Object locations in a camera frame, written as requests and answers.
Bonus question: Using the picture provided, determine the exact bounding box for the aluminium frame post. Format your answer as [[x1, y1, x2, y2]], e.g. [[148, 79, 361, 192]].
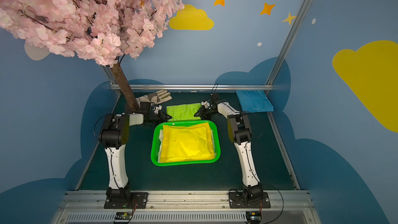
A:
[[100, 66, 121, 96], [265, 0, 325, 85]]

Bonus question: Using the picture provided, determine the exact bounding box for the blue raincoat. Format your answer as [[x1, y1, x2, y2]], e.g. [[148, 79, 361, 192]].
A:
[[236, 90, 274, 113]]

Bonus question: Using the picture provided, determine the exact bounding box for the right circuit board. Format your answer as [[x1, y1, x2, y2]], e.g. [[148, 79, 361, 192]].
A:
[[245, 212, 262, 224]]

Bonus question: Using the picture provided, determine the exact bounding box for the aluminium frame post right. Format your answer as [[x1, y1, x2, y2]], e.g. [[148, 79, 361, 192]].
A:
[[265, 0, 325, 85]]

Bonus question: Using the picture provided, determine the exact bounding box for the beige folded cloth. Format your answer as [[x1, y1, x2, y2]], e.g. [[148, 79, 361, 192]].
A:
[[136, 89, 172, 105]]

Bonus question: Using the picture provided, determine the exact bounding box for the aluminium frame post left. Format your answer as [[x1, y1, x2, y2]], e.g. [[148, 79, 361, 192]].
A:
[[100, 66, 121, 96]]

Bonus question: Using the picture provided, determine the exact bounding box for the lime green raincoat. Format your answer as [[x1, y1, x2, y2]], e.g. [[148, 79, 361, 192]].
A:
[[166, 103, 202, 122]]

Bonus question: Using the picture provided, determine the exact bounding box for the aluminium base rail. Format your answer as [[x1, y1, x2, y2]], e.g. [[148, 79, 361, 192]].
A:
[[52, 190, 321, 224]]

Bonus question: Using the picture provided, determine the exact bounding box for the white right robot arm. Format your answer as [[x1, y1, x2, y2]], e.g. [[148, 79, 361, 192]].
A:
[[194, 93, 264, 204]]

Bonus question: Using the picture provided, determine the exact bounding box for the circuit board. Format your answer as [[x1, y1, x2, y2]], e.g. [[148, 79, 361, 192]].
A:
[[245, 212, 262, 224], [114, 212, 133, 223]]

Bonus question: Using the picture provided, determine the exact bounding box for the pink cherry blossom tree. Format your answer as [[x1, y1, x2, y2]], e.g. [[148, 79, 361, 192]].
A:
[[1, 0, 184, 111]]

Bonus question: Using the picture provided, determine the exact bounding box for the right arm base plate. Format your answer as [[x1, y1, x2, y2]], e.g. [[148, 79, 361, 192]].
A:
[[228, 191, 271, 209]]

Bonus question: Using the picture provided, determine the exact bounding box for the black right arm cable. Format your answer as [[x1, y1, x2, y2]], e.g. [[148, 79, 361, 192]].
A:
[[261, 186, 285, 224]]

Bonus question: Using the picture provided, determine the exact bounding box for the yellow raincoat front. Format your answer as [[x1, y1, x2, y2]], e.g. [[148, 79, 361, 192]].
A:
[[159, 122, 217, 163]]

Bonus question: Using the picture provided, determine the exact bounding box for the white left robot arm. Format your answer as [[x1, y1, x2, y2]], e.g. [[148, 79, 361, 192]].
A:
[[96, 102, 172, 203]]

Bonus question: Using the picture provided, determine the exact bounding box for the green plastic basket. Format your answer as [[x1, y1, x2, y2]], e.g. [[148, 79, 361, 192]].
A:
[[151, 120, 221, 167]]

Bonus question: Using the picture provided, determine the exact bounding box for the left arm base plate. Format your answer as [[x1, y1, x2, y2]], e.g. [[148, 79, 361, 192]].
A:
[[104, 192, 149, 209]]

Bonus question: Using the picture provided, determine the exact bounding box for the left circuit board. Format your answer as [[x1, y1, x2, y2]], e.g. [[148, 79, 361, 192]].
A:
[[114, 212, 133, 223]]

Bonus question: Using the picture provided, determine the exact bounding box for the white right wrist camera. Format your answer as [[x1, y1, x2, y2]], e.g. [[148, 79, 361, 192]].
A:
[[201, 101, 210, 108]]

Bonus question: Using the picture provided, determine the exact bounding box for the aluminium frame crossbar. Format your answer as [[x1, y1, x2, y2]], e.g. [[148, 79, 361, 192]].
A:
[[129, 84, 273, 91]]

